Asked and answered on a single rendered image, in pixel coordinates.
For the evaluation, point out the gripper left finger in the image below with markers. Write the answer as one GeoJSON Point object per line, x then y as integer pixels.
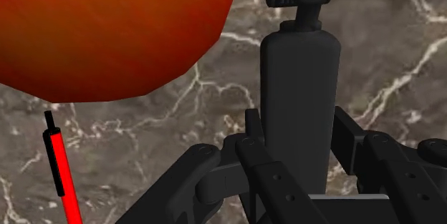
{"type": "Point", "coordinates": [269, 181]}

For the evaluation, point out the red pen with black clip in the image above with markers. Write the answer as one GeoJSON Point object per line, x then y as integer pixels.
{"type": "Point", "coordinates": [63, 171]}

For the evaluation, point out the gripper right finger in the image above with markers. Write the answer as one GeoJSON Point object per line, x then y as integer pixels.
{"type": "Point", "coordinates": [401, 171]}

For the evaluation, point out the black handheld gimbal camera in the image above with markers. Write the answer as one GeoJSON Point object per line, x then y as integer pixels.
{"type": "Point", "coordinates": [300, 94]}

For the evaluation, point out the orange red round fruit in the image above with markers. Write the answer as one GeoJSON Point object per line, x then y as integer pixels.
{"type": "Point", "coordinates": [104, 31]}

